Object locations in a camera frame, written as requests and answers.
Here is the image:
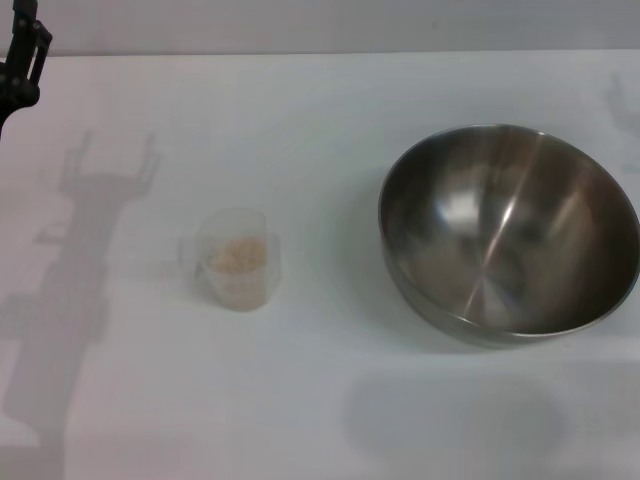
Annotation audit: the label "white rice grains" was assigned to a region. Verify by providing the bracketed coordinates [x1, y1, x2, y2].
[204, 237, 271, 310]

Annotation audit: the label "clear plastic measuring cup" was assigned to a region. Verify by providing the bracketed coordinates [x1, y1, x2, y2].
[178, 207, 282, 314]

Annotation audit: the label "large stainless steel bowl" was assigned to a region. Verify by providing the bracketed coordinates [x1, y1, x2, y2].
[378, 123, 640, 350]

